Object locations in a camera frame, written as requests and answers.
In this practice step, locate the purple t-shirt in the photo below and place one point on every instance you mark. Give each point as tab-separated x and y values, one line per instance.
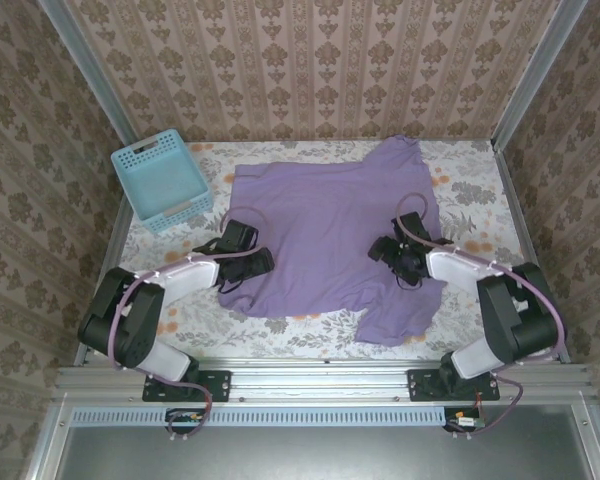
330	220

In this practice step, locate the light blue plastic basket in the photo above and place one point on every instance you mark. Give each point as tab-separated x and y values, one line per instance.
160	175

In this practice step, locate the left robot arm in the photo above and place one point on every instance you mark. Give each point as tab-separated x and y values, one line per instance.
130	320

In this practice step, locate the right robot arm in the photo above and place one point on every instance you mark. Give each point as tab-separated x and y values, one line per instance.
520	320

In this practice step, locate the small connector board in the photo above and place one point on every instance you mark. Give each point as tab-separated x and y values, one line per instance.
465	422
185	417

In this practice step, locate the grey metal panel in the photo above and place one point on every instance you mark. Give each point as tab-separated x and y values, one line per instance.
330	455

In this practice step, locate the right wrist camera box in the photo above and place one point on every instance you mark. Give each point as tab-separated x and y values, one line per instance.
412	227

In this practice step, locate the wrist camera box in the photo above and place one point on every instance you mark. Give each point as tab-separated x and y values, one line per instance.
412	227
240	234

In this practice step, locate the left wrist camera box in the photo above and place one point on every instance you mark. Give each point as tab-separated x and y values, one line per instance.
240	234

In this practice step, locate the aluminium table side rail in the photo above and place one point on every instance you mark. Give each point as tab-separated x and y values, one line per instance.
518	210
120	227

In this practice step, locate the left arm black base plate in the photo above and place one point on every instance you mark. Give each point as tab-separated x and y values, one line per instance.
217	385

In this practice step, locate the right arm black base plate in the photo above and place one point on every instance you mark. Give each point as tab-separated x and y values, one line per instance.
420	385

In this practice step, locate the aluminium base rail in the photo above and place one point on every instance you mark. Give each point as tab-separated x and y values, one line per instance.
320	382

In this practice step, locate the aluminium frame post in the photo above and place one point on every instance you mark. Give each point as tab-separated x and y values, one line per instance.
535	75
95	82

